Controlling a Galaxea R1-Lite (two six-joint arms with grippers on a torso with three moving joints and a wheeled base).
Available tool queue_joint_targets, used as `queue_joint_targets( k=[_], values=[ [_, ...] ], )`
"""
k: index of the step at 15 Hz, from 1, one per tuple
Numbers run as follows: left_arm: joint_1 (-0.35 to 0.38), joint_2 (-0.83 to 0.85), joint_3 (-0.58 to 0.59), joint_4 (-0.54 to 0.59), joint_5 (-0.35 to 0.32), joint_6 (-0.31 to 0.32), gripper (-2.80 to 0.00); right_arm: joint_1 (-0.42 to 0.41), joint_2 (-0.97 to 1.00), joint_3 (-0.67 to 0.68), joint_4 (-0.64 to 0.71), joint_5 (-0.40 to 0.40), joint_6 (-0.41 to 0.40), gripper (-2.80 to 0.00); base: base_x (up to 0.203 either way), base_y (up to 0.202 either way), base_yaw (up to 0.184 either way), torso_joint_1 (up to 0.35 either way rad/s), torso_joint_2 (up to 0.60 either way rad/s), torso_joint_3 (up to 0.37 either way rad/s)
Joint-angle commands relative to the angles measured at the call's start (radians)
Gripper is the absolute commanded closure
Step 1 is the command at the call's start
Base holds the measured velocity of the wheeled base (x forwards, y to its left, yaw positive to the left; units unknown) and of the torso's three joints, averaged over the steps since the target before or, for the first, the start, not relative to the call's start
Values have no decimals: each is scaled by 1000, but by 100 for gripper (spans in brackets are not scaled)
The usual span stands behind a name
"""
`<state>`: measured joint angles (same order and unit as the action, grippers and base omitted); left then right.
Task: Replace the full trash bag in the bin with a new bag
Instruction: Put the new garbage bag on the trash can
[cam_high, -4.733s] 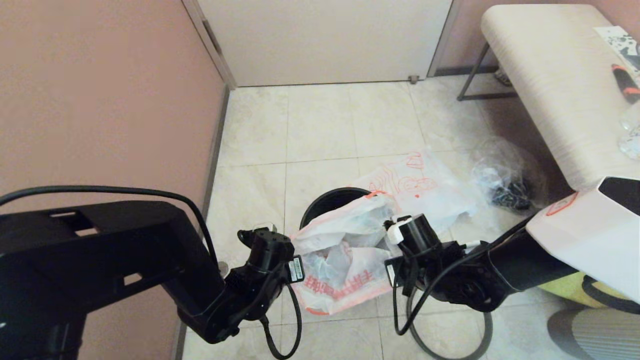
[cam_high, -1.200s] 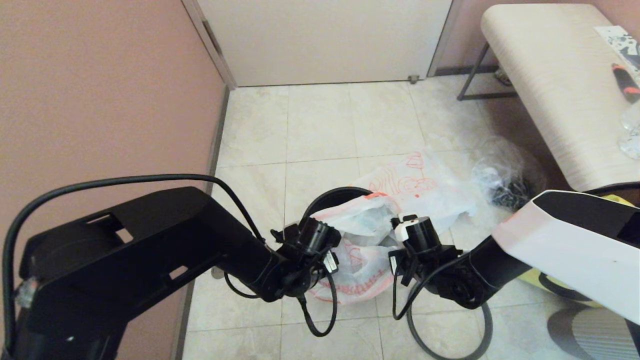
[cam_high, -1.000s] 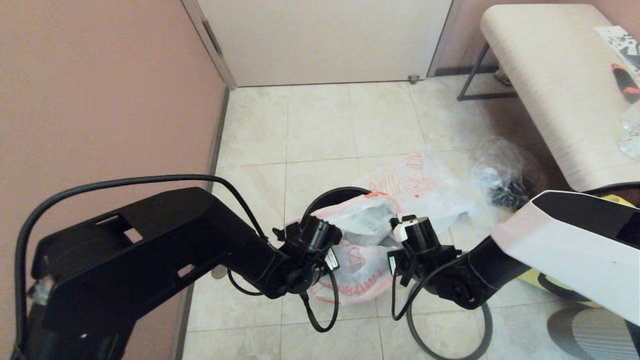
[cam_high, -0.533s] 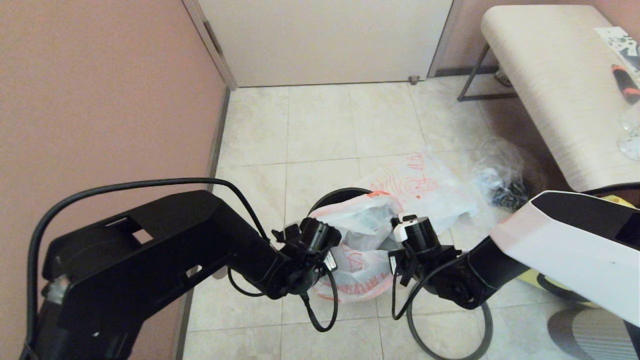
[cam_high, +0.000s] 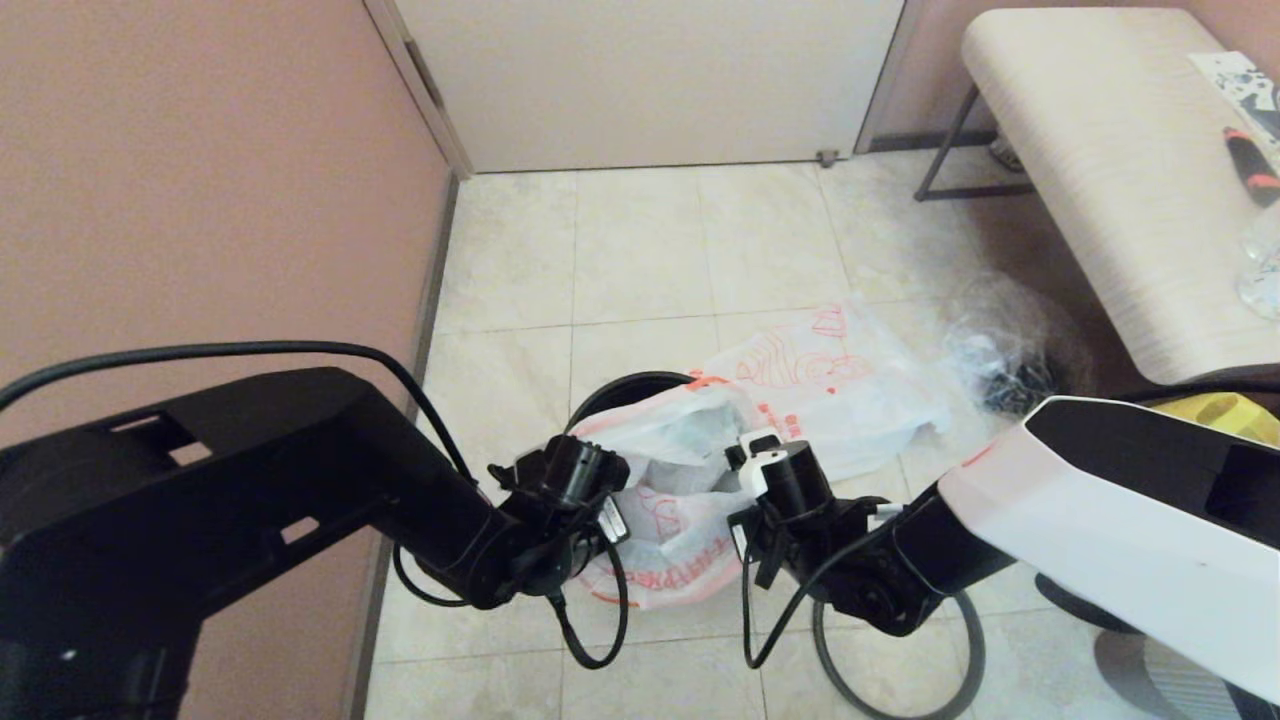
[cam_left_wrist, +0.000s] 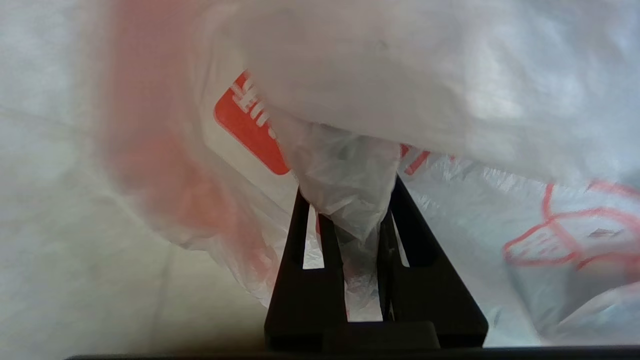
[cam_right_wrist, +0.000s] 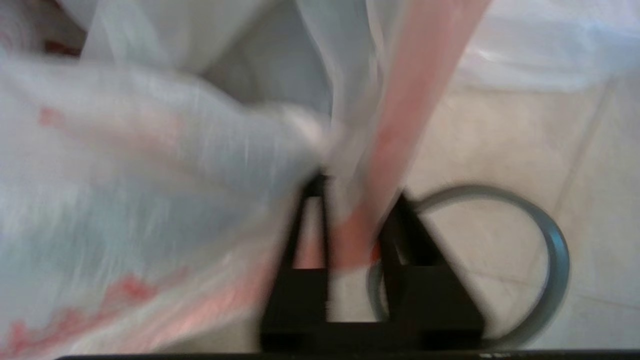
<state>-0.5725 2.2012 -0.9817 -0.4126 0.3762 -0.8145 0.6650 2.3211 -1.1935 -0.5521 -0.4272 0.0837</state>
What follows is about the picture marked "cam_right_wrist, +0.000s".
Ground white red-print plastic bag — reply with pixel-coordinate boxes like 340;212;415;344
0;0;493;358

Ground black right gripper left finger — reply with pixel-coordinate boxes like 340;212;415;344
260;172;332;351

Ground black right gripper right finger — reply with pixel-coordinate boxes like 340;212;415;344
379;192;486;351

